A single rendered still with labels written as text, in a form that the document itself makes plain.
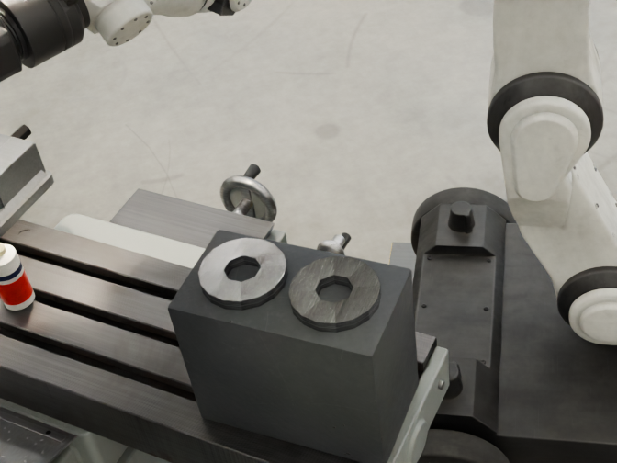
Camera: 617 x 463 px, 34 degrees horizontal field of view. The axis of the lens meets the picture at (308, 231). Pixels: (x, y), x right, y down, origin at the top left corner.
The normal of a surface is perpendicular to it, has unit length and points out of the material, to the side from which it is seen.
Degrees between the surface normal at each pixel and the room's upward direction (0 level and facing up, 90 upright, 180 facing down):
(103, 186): 0
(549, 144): 90
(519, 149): 90
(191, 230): 0
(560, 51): 90
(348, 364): 90
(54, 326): 0
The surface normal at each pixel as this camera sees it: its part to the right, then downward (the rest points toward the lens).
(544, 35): -0.17, 0.69
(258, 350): -0.37, 0.66
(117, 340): -0.11, -0.73
